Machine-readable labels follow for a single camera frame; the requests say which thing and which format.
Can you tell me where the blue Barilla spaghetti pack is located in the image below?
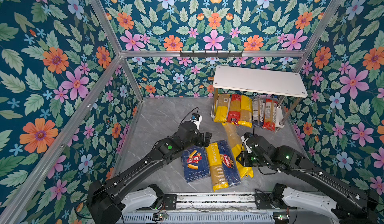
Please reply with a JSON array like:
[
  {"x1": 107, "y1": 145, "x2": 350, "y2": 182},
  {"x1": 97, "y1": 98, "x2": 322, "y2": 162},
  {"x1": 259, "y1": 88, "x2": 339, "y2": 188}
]
[{"x1": 217, "y1": 140, "x2": 241, "y2": 187}]

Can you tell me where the blue Barilla pasta box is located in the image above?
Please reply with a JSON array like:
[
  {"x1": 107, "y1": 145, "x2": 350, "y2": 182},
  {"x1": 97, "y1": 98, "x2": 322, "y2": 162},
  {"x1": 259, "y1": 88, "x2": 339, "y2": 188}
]
[{"x1": 182, "y1": 146, "x2": 210, "y2": 183}]

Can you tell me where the yellow-ended spaghetti pack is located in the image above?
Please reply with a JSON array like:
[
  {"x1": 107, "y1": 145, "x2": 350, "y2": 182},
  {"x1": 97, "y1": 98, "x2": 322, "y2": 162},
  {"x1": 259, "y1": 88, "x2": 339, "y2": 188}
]
[{"x1": 223, "y1": 123, "x2": 254, "y2": 179}]

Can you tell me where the wide yellow spaghetti pack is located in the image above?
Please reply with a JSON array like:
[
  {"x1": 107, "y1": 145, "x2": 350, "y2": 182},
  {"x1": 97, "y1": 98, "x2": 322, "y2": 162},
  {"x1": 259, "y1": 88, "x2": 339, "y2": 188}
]
[{"x1": 214, "y1": 94, "x2": 231, "y2": 123}]

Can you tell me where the yellow Pastatime spaghetti pack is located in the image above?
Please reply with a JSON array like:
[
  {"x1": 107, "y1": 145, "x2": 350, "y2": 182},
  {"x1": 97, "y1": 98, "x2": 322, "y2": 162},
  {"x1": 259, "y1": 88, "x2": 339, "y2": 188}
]
[{"x1": 206, "y1": 143, "x2": 229, "y2": 192}]

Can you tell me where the red spaghetti pack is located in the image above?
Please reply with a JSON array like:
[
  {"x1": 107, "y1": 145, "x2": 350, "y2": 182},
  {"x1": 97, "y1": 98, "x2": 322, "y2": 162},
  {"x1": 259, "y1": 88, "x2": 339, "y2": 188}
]
[{"x1": 227, "y1": 94, "x2": 241, "y2": 126}]

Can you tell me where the narrow yellow spaghetti pack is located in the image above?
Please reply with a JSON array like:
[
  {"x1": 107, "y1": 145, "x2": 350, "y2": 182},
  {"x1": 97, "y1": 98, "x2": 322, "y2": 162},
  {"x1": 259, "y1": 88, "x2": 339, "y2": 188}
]
[{"x1": 238, "y1": 95, "x2": 253, "y2": 128}]

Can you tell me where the red-yellow labelled spaghetti pack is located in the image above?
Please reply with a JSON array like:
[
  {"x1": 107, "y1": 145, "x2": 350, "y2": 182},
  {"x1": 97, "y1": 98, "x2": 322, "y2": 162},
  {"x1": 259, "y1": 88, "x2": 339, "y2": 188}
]
[{"x1": 263, "y1": 99, "x2": 278, "y2": 132}]

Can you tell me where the white-label clear spaghetti pack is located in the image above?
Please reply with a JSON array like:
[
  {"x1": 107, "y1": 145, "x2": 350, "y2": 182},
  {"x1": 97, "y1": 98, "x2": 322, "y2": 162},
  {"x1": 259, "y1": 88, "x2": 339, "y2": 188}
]
[{"x1": 252, "y1": 98, "x2": 264, "y2": 127}]

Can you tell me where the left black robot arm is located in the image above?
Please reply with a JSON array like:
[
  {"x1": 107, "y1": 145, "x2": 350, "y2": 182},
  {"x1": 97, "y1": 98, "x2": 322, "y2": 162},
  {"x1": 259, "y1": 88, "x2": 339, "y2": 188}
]
[{"x1": 86, "y1": 121, "x2": 212, "y2": 224}]

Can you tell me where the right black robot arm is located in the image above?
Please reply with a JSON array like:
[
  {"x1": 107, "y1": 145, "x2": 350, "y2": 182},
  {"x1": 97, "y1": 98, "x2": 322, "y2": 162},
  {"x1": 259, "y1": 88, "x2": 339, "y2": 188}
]
[{"x1": 236, "y1": 133, "x2": 379, "y2": 224}]

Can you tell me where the white two-tier shelf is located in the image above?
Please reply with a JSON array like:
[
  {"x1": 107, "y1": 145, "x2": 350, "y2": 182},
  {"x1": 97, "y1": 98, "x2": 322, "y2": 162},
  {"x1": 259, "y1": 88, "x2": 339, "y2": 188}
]
[{"x1": 211, "y1": 65, "x2": 308, "y2": 129}]

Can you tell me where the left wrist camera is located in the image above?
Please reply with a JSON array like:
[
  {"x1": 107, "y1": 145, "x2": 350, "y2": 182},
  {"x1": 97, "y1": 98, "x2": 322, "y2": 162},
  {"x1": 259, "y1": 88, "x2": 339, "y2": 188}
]
[{"x1": 190, "y1": 113, "x2": 202, "y2": 130}]

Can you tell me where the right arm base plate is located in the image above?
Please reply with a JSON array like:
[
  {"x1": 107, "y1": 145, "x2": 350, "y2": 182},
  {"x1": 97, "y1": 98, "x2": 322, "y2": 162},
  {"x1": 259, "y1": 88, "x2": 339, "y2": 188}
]
[{"x1": 254, "y1": 189, "x2": 295, "y2": 210}]

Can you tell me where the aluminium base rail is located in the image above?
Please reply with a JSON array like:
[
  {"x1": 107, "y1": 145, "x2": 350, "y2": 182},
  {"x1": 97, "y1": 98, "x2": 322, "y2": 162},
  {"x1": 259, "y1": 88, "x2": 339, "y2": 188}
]
[{"x1": 119, "y1": 191, "x2": 340, "y2": 213}]

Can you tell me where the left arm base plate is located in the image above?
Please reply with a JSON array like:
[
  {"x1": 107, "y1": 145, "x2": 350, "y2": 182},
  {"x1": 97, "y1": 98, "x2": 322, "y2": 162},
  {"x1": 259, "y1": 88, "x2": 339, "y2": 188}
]
[{"x1": 155, "y1": 194, "x2": 178, "y2": 211}]

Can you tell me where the black hook rail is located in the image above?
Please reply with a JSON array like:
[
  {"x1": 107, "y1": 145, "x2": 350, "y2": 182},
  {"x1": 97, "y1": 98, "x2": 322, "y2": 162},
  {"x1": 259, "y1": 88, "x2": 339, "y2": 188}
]
[{"x1": 179, "y1": 50, "x2": 243, "y2": 59}]

